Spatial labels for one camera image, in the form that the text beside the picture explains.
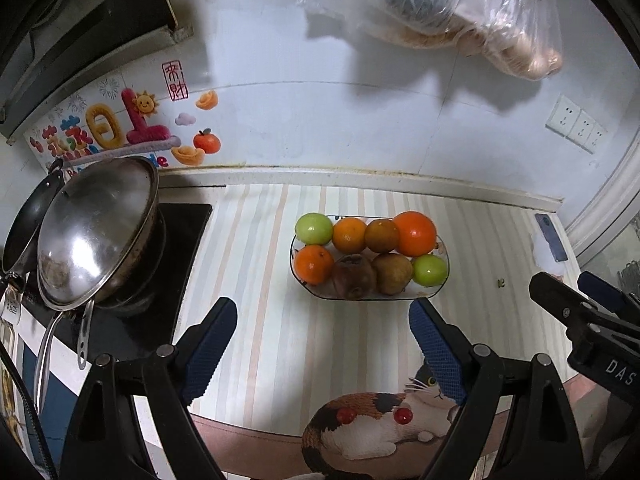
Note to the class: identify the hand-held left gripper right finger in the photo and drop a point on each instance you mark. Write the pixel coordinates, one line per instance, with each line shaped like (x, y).
(440, 355)

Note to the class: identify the dark brown wrinkled fruit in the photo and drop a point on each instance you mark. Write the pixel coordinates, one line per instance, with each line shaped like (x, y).
(354, 276)

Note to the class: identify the brownish orange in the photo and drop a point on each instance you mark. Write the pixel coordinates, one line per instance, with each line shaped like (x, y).
(381, 235)

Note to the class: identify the brown pear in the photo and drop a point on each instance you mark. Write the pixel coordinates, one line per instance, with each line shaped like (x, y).
(392, 273)

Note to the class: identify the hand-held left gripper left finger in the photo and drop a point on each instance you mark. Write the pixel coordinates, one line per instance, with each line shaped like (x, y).
(210, 350)

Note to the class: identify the large orange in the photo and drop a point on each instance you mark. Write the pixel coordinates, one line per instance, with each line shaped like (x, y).
(414, 233)

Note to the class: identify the dark blue phone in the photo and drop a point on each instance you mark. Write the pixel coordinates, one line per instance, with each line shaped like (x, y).
(551, 237)

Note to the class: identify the colourful wall stickers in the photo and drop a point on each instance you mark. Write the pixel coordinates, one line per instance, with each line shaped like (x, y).
(107, 127)

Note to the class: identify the plastic bag of eggs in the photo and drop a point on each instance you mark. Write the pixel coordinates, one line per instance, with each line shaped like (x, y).
(515, 35)

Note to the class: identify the green apple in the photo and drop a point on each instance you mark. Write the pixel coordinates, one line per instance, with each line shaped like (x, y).
(430, 270)
(314, 227)

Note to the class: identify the white paper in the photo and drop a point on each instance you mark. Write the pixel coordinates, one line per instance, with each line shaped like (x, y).
(542, 260)

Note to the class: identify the white wall socket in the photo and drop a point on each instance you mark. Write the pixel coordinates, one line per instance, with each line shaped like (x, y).
(598, 140)
(564, 116)
(584, 129)

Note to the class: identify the black range hood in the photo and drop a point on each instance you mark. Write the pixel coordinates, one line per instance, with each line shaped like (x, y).
(75, 20)

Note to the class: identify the patterned oval plate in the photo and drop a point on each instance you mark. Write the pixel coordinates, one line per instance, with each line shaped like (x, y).
(325, 292)

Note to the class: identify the steel pot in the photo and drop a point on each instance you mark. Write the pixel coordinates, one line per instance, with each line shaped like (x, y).
(145, 270)

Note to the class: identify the black wok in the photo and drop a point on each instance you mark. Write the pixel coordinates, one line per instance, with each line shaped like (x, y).
(25, 225)

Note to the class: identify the small red cherry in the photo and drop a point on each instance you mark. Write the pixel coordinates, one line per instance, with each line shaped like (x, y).
(402, 415)
(346, 414)

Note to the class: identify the black induction cooktop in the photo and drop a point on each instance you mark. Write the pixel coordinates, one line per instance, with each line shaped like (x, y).
(150, 330)

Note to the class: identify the plastic bag with dark contents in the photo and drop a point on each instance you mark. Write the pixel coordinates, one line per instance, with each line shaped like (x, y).
(410, 0)

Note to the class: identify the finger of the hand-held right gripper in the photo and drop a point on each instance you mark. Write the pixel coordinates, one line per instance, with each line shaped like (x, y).
(555, 294)
(607, 291)

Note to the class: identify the striped cat print tablecloth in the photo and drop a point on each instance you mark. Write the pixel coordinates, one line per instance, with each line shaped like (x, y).
(250, 285)

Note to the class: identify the small mandarin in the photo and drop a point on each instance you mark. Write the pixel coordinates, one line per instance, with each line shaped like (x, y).
(350, 234)
(313, 264)

